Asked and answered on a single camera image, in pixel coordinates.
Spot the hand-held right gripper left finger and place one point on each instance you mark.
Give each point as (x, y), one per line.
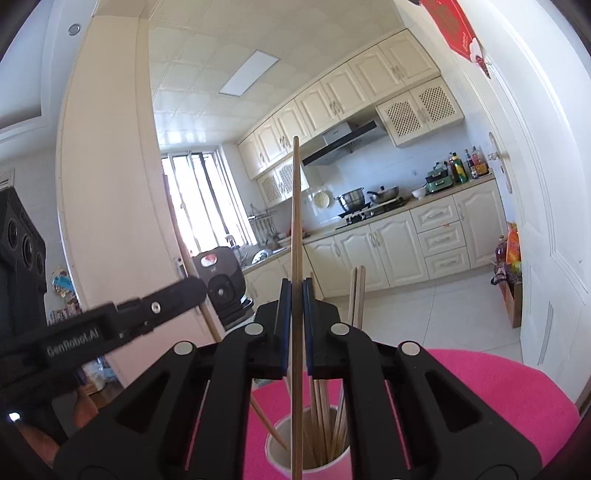
(286, 323)

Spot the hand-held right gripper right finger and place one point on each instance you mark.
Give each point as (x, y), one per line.
(308, 323)

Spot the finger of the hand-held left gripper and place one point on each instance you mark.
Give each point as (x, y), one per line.
(161, 304)

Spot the single brown chopstick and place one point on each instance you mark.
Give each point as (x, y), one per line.
(298, 230)
(268, 427)

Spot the group of wooden chopsticks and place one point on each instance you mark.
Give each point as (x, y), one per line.
(318, 429)

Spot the pink cup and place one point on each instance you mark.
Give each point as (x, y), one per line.
(277, 461)

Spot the person's left hand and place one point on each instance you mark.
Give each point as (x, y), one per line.
(37, 441)

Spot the black round-fronted appliance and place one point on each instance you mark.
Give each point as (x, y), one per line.
(224, 286)

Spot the hanging utensil rack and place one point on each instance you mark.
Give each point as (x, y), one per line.
(263, 224)

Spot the cream base cabinets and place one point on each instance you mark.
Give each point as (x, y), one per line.
(383, 254)

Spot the kitchen window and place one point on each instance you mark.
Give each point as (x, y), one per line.
(203, 203)

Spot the black gas stove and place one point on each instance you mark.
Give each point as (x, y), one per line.
(374, 212)

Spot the steel stockpot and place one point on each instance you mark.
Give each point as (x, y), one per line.
(350, 199)

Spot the cream lattice-door cabinet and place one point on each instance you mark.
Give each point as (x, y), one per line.
(277, 184)
(420, 113)

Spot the black wok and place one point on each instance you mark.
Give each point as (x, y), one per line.
(384, 194)

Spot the cream cabinet drawer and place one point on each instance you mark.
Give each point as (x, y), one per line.
(442, 239)
(436, 214)
(447, 263)

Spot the white bowl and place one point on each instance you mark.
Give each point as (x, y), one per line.
(419, 194)

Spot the steel range hood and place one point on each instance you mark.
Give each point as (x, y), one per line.
(344, 141)

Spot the green electric cooker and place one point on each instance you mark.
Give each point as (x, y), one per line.
(439, 181)

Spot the pink round table cover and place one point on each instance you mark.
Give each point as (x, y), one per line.
(485, 406)

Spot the cardboard box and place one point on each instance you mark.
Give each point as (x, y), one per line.
(513, 300)

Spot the yellow-green oil bottle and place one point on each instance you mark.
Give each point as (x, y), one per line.
(457, 170)

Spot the orange snack bag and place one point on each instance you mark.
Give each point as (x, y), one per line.
(513, 247)

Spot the white ceiling light panel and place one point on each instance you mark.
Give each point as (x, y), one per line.
(249, 73)

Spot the white door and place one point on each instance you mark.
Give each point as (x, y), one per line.
(545, 207)

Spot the recessed ceiling spotlight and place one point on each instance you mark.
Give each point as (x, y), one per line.
(74, 30)

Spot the red paper door decoration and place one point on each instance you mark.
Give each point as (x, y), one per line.
(455, 27)

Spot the round wall plate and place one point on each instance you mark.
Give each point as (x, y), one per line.
(321, 199)

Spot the cream upper wall cabinets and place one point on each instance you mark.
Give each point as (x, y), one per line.
(341, 97)

